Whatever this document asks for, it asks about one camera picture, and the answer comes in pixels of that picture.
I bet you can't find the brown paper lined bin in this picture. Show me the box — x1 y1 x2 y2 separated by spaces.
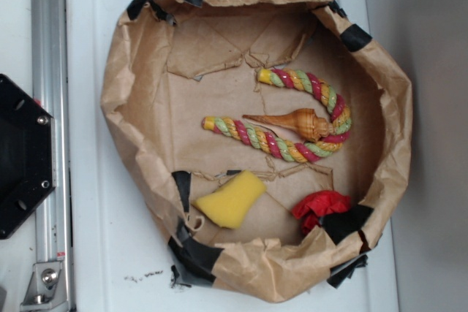
100 0 412 303

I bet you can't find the yellow-green sponge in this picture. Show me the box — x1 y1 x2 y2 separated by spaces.
192 170 267 229

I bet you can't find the aluminium extrusion rail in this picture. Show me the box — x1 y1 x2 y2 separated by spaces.
31 0 76 311

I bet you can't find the multicolour twisted rope toy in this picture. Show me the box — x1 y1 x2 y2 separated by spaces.
202 68 352 163

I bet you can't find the orange spiral seashell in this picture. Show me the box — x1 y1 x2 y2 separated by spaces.
243 108 334 142

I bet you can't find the metal corner bracket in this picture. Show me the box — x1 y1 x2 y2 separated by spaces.
20 262 69 312

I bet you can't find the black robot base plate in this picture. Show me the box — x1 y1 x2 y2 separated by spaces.
1 75 56 240

